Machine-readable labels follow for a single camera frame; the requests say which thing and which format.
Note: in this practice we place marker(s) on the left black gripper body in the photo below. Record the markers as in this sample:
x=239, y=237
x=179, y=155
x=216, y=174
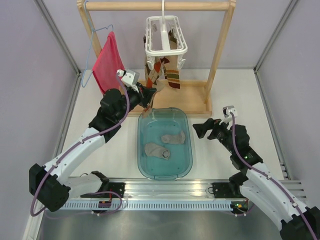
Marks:
x=135, y=97

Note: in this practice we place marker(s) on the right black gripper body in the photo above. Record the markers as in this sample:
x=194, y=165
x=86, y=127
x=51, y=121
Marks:
x=220, y=132

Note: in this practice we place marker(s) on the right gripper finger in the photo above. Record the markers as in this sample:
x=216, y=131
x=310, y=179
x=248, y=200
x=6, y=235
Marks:
x=201, y=129
x=210, y=122

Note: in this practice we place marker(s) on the argyle patterned sock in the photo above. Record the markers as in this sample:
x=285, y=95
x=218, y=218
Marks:
x=151, y=79

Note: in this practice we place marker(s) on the grey ankle sock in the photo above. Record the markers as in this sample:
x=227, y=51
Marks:
x=174, y=139
x=152, y=149

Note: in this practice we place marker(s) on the white clip sock hanger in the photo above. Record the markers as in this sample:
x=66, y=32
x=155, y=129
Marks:
x=167, y=23

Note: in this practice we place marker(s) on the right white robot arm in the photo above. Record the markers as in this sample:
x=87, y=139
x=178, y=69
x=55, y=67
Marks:
x=293, y=218

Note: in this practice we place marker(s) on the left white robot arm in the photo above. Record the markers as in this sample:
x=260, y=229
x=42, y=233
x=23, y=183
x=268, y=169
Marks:
x=49, y=184

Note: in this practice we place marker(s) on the wooden clothes rack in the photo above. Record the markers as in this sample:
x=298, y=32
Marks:
x=195, y=97

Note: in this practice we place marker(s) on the blue translucent plastic bin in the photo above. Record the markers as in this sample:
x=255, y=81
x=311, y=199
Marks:
x=164, y=121

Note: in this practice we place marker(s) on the cream striped sock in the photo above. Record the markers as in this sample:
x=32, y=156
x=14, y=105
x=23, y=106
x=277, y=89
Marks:
x=170, y=64

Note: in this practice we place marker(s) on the red mesh cloth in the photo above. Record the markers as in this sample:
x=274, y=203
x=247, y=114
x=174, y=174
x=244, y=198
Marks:
x=107, y=64

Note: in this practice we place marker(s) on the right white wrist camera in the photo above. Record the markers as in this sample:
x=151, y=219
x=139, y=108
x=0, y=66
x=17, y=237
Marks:
x=229, y=113

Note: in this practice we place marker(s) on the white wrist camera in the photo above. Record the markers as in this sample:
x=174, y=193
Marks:
x=229, y=113
x=129, y=78

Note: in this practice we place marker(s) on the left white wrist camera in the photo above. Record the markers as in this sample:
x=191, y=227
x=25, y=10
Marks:
x=129, y=78

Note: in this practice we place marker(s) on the blue wire hanger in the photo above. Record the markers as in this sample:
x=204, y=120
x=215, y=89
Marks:
x=91, y=42

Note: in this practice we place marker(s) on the aluminium mounting rail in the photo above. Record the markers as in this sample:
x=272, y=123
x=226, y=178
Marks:
x=182, y=189

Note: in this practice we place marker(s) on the slotted cable duct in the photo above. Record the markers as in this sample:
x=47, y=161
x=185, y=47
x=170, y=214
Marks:
x=149, y=205

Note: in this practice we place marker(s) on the left aluminium frame post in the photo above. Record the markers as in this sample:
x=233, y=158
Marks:
x=57, y=34

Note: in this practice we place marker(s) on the aluminium frame post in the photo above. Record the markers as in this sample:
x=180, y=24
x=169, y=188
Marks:
x=57, y=34
x=275, y=34

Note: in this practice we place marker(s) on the right aluminium frame post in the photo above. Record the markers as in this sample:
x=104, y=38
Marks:
x=275, y=34

